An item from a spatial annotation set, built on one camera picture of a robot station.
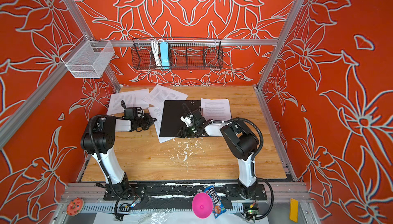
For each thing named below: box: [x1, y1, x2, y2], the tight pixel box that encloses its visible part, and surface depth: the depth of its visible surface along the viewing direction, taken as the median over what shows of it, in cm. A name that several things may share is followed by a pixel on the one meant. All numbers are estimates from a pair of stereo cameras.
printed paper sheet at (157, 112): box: [148, 102, 176, 144], surface depth 102 cm
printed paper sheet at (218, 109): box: [200, 98, 232, 121], surface depth 109 cm
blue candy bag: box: [203, 185, 227, 219], surface depth 72 cm
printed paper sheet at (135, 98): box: [106, 88, 150, 116], surface depth 115 cm
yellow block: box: [289, 197, 299, 223], surface depth 70 cm
